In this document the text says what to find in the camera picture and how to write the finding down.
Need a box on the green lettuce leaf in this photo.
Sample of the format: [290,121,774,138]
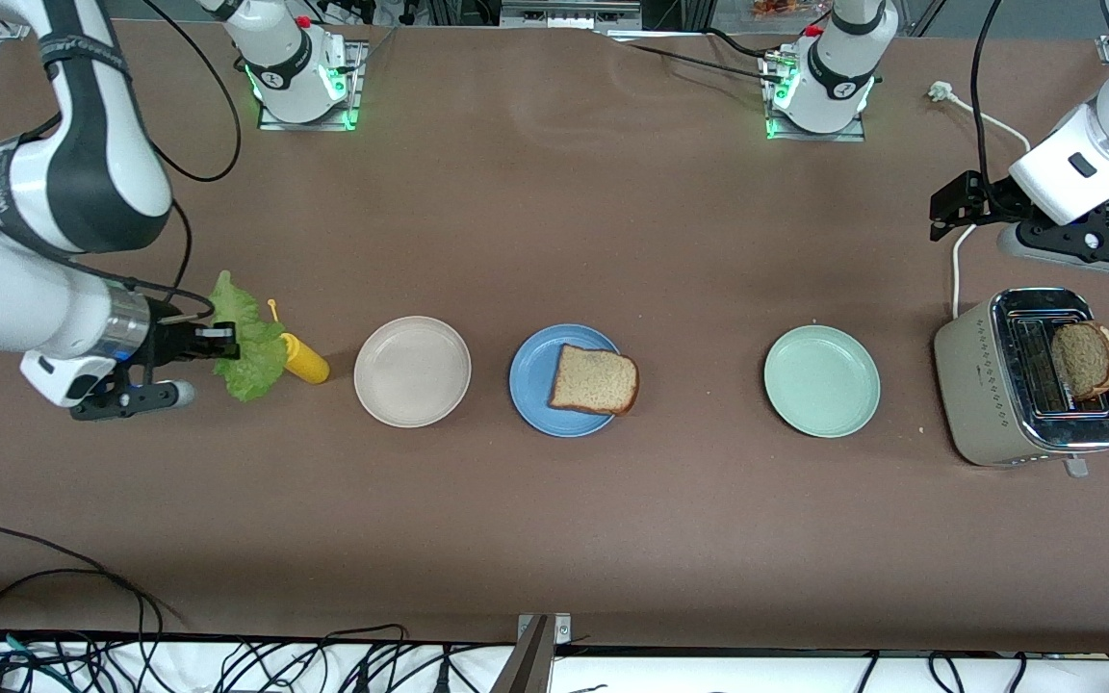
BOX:
[208,270,288,403]

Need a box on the yellow squeeze bottle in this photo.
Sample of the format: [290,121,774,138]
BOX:
[266,298,331,385]

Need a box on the brown bread slice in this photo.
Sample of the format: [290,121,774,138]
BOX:
[548,344,640,418]
[1050,321,1109,402]

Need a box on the beige plate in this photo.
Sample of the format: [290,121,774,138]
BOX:
[353,316,473,429]

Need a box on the light green plate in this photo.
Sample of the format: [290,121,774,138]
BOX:
[763,324,882,439]

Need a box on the blue plate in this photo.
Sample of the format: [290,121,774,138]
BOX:
[508,323,629,438]

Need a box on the beige chrome toaster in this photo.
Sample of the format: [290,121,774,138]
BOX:
[933,287,1109,479]

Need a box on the grey metal box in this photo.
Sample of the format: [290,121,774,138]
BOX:
[500,0,644,32]

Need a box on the white toaster power cable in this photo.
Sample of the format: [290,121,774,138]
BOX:
[928,81,1032,321]

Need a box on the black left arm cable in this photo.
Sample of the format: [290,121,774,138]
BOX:
[968,0,1022,208]

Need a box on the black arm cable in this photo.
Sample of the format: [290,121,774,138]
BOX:
[83,0,243,319]
[968,0,1022,208]

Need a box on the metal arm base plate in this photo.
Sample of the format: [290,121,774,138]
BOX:
[256,40,368,133]
[760,48,868,143]

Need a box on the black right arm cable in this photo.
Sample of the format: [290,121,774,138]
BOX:
[83,0,243,319]

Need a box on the long black cable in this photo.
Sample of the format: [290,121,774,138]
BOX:
[0,568,166,665]
[0,525,188,631]

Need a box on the thin black cable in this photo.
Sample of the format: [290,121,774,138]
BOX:
[624,40,787,86]
[704,27,777,59]
[335,21,400,73]

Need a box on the silver metal bracket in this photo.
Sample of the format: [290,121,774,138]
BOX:
[516,613,573,644]

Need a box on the grey metal post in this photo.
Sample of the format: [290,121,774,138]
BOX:
[489,616,555,693]

